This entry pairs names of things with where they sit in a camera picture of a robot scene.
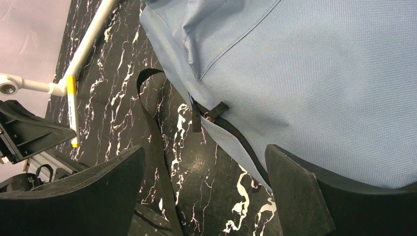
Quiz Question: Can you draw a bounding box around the white slanted pvc pipe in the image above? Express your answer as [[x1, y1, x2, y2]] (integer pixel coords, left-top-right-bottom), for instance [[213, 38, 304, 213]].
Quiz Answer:
[[0, 0, 118, 96]]

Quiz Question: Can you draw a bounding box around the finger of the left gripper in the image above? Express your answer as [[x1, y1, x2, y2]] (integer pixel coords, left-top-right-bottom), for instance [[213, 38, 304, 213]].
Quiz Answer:
[[0, 100, 76, 164]]

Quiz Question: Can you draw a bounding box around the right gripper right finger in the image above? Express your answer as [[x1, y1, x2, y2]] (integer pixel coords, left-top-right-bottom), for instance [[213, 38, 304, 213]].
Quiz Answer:
[[265, 145, 417, 236]]

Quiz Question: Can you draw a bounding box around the blue student backpack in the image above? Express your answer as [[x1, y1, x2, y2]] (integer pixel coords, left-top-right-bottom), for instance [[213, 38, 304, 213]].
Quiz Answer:
[[140, 0, 417, 193]]

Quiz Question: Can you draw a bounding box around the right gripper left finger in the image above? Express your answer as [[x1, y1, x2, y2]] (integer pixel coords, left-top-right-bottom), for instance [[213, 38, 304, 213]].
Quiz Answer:
[[0, 145, 146, 236]]

